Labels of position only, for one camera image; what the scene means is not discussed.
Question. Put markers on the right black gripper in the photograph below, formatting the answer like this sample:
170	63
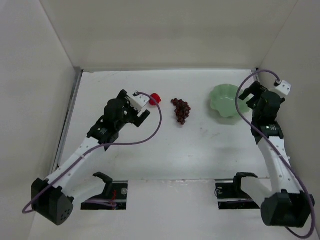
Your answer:
256	89

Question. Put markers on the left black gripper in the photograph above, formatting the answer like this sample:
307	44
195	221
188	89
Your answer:
135	116

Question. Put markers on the red fake pomegranate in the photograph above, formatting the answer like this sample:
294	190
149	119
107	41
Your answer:
156	98

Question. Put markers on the dark red fake grapes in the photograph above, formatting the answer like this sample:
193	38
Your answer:
182	110

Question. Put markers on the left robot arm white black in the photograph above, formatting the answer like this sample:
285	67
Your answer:
78	181

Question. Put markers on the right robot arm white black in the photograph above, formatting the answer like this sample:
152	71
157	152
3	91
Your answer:
286	204

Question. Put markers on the green glass fruit bowl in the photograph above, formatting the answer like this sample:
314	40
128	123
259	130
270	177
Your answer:
223	100

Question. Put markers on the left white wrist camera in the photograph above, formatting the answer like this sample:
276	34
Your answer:
138	101

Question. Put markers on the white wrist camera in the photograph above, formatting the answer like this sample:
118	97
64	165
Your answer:
138	101
282	88

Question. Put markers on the right aluminium frame rail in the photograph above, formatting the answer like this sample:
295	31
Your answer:
270	140

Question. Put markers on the aluminium frame rail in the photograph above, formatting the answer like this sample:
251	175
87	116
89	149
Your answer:
67	120
270	140

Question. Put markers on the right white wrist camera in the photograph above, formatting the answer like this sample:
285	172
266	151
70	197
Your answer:
282	88

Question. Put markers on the left aluminium frame rail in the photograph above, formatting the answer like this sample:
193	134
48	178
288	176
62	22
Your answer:
67	120

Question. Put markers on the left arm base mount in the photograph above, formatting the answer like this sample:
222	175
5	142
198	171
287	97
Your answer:
113	197

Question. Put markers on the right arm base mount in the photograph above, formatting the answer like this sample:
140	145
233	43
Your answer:
230	199

